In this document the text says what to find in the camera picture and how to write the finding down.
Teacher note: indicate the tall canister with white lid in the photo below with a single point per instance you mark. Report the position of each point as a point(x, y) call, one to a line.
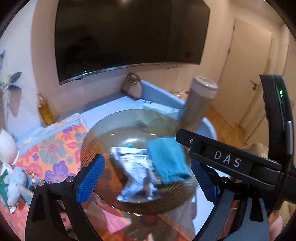
point(196, 102)

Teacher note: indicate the silver printed foil pouch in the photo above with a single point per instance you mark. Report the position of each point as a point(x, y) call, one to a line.
point(136, 176)

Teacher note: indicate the green white pouch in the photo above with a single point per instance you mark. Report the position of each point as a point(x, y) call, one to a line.
point(3, 183)

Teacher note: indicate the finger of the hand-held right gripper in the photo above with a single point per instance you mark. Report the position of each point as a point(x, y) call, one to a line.
point(222, 156)

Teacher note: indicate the floral orange blanket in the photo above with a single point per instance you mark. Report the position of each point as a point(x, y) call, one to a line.
point(55, 153)

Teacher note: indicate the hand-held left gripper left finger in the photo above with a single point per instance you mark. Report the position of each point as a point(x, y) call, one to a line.
point(91, 178)

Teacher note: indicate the white door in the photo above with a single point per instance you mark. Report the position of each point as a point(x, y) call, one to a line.
point(245, 76)

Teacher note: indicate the teal cloth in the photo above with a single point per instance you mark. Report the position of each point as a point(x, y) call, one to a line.
point(167, 160)

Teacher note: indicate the round woven basket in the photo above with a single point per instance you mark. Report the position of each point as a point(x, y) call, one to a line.
point(101, 134)

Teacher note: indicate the yellow liquid bottle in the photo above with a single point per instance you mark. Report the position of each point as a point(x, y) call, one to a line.
point(46, 112)

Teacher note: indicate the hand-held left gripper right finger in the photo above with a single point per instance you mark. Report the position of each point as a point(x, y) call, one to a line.
point(204, 182)

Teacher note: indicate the black wall television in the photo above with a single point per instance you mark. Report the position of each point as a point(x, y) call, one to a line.
point(129, 37)

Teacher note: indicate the brown handbag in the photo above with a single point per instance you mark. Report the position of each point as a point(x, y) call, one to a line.
point(132, 89)

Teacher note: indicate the grey elephant plush toy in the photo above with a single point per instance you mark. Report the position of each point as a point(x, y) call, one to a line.
point(15, 185)

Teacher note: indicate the white paper packet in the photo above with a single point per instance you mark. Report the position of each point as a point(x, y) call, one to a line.
point(159, 108)

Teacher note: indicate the white vase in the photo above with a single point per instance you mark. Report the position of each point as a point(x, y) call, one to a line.
point(8, 148)

